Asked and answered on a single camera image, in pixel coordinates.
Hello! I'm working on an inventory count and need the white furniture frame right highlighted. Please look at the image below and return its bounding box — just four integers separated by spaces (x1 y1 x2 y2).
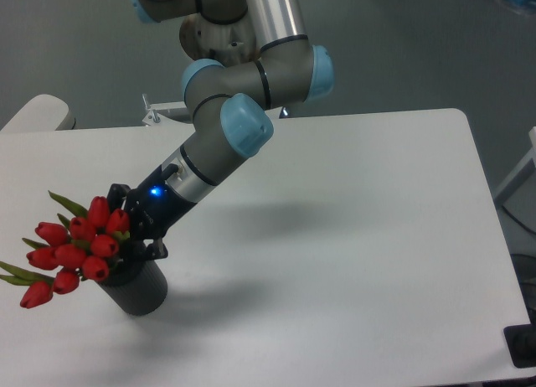
493 127 535 207

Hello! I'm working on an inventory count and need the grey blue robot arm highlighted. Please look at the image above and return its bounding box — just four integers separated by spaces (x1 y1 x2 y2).
109 0 334 262

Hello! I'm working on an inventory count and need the black device at table edge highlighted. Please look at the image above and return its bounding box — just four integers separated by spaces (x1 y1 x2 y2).
503 324 535 369

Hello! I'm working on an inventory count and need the dark grey ribbed vase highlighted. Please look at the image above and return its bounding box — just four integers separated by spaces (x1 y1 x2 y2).
97 261 168 317

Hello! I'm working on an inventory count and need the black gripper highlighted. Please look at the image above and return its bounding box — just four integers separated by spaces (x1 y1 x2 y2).
106 163 196 262

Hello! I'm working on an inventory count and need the red tulip bouquet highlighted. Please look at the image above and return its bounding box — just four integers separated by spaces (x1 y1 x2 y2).
1 191 131 309

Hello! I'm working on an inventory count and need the white chair back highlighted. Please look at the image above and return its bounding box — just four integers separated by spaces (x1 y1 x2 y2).
1 94 76 134

